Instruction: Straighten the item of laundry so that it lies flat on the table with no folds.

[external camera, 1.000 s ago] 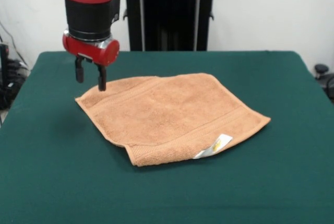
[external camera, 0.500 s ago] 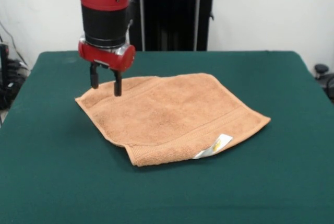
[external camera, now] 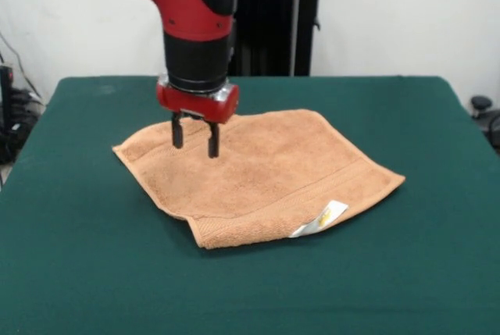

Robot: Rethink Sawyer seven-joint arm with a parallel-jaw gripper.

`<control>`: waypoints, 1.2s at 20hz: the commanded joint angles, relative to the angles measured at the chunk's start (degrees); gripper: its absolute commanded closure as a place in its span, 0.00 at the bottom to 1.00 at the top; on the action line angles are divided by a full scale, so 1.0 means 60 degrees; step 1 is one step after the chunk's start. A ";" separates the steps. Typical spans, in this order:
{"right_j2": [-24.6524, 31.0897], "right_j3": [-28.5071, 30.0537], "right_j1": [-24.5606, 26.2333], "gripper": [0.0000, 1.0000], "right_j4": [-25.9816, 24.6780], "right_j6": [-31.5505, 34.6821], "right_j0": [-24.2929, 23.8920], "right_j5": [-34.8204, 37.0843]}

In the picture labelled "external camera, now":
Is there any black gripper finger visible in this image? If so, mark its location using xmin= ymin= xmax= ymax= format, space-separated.
xmin=170 ymin=111 xmax=185 ymax=149
xmin=206 ymin=120 xmax=221 ymax=159

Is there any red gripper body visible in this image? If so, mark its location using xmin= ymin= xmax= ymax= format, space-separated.
xmin=155 ymin=73 xmax=241 ymax=125

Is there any dark green table cloth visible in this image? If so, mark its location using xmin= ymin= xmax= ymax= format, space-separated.
xmin=0 ymin=75 xmax=500 ymax=335

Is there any orange terry towel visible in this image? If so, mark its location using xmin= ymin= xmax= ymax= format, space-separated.
xmin=112 ymin=108 xmax=406 ymax=251

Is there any grey cable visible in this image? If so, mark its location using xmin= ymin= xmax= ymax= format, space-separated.
xmin=0 ymin=32 xmax=42 ymax=98

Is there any black equipment stack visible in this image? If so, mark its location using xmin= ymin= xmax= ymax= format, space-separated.
xmin=0 ymin=63 xmax=45 ymax=165

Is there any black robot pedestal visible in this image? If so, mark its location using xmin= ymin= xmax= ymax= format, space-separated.
xmin=230 ymin=0 xmax=338 ymax=77

